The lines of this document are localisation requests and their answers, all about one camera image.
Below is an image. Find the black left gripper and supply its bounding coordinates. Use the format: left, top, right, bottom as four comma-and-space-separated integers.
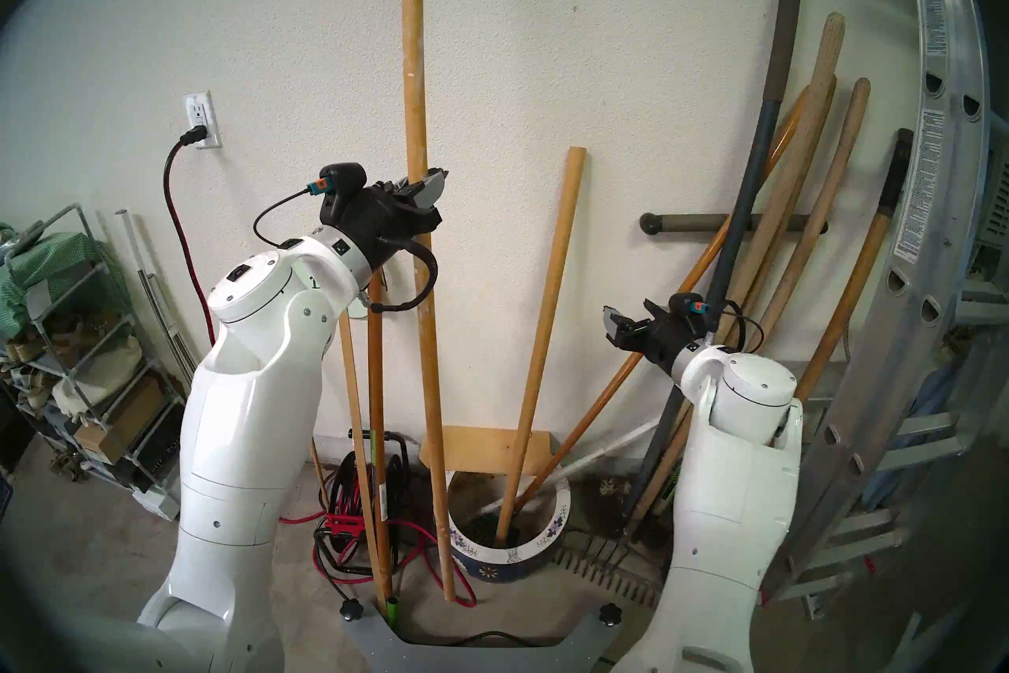
327, 168, 449, 270

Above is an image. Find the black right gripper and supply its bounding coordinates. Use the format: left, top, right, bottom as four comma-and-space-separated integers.
603, 299, 710, 374

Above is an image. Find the plain light wooden dowel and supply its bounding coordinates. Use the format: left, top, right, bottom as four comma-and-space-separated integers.
495, 146, 588, 548

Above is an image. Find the paint-speckled pole with threaded tip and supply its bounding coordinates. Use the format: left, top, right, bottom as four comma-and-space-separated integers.
400, 0, 458, 603

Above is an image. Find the floral white blue ceramic pot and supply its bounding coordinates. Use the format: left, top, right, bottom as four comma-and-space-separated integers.
448, 470, 572, 584

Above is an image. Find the long white floor pipe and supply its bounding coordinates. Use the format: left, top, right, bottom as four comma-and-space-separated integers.
481, 419, 659, 515

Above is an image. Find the flat wooden board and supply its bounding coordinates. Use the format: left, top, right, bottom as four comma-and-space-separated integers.
419, 425, 553, 477

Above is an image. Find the flat thin wooden slat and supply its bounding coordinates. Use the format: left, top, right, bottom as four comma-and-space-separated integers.
337, 311, 389, 613

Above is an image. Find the dark brown stick with loop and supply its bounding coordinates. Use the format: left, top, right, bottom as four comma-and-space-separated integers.
367, 269, 395, 601

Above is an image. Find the metal rake head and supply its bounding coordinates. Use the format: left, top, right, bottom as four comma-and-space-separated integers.
552, 529, 671, 609

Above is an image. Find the white plastic pipe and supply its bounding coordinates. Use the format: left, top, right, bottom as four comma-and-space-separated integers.
115, 209, 198, 380

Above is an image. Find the aluminium ladder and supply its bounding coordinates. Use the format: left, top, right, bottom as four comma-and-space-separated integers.
761, 0, 1009, 621

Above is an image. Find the green checked cloth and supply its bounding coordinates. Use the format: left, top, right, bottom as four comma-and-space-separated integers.
0, 226, 131, 337

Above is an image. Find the cream fabric bag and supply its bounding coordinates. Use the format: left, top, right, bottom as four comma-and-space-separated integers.
51, 336, 143, 416

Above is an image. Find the brown cardboard box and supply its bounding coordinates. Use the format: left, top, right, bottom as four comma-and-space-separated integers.
75, 376, 170, 463

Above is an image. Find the grey metal shelf rack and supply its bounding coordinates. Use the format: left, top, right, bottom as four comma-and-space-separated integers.
0, 202, 186, 507

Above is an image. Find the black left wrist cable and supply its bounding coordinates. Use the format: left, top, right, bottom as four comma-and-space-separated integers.
252, 186, 438, 313

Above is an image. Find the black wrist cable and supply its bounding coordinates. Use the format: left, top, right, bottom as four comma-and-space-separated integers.
252, 186, 438, 313
706, 297, 765, 357

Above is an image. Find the grey wall hook bar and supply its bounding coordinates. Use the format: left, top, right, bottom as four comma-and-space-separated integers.
639, 212, 828, 236

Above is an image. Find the glossy orange rake handle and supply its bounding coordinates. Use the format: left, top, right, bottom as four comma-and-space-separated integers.
516, 84, 813, 515

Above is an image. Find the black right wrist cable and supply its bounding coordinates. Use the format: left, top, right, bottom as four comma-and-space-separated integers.
706, 297, 765, 357

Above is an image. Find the white wall outlet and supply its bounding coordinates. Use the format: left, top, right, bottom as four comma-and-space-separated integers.
184, 91, 222, 150

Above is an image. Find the red and black power cord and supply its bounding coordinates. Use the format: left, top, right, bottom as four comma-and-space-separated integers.
163, 126, 478, 609

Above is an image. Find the grey handle with dark grip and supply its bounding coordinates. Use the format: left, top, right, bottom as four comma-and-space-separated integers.
627, 0, 805, 522

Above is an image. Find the wooden handle with black grip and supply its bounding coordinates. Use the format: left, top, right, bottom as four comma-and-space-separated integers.
792, 127, 915, 403

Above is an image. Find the slim pale wooden handle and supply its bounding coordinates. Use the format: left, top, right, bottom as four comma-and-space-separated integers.
757, 78, 872, 345

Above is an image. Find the thick pale wooden handle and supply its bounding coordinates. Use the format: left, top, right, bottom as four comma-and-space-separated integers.
631, 12, 847, 522

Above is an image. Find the black cord reel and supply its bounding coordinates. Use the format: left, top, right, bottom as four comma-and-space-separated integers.
315, 429, 411, 585

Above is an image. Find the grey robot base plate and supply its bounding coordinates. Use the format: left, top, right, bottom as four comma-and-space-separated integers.
341, 600, 624, 673

